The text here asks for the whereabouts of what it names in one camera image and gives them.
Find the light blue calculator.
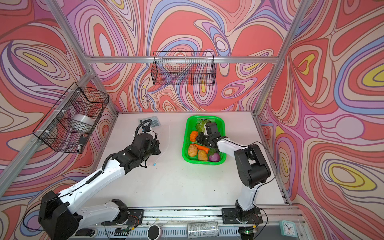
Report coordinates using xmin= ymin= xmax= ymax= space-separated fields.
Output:
xmin=139 ymin=116 xmax=161 ymax=128

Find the silver drink can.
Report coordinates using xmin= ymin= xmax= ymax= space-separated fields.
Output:
xmin=187 ymin=222 xmax=220 ymax=239

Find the toy potato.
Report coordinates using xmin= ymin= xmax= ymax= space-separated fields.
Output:
xmin=188 ymin=144 xmax=199 ymax=158

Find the orange toy carrot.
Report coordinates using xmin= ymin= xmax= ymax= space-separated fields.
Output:
xmin=192 ymin=144 xmax=210 ymax=154

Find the teal small clock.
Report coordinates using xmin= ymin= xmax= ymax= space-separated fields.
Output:
xmin=279 ymin=220 xmax=298 ymax=238

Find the black wire basket back wall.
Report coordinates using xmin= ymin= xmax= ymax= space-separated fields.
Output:
xmin=151 ymin=51 xmax=217 ymax=86

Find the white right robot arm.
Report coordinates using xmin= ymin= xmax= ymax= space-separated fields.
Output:
xmin=197 ymin=121 xmax=272 ymax=212

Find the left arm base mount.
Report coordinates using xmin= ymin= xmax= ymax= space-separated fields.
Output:
xmin=102 ymin=209 xmax=144 ymax=227

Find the orange toy pumpkin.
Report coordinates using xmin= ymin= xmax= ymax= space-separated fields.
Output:
xmin=190 ymin=131 xmax=199 ymax=143

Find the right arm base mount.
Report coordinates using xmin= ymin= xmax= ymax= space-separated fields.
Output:
xmin=220 ymin=207 xmax=263 ymax=226

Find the purple toy onion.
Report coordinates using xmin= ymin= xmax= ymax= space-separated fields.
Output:
xmin=209 ymin=153 xmax=221 ymax=163

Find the clear zip top bag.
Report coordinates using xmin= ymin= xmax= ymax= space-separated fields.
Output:
xmin=147 ymin=125 xmax=171 ymax=168

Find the green plastic basket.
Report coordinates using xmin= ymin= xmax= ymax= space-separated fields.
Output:
xmin=182 ymin=116 xmax=227 ymax=166

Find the white roll in basket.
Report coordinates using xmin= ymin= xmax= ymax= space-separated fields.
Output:
xmin=70 ymin=114 xmax=95 ymax=133

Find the black wire basket wall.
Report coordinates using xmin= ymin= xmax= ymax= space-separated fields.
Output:
xmin=33 ymin=83 xmax=110 ymax=154
xmin=151 ymin=51 xmax=217 ymax=86

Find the toy brown bun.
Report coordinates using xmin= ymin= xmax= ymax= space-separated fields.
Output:
xmin=198 ymin=150 xmax=209 ymax=162

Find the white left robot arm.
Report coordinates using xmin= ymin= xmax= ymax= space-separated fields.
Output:
xmin=38 ymin=133 xmax=161 ymax=240

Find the black wire basket left wall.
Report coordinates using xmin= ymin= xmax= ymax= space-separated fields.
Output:
xmin=33 ymin=83 xmax=110 ymax=154

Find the toy napa cabbage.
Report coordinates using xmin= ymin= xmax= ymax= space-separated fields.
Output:
xmin=196 ymin=119 xmax=211 ymax=134

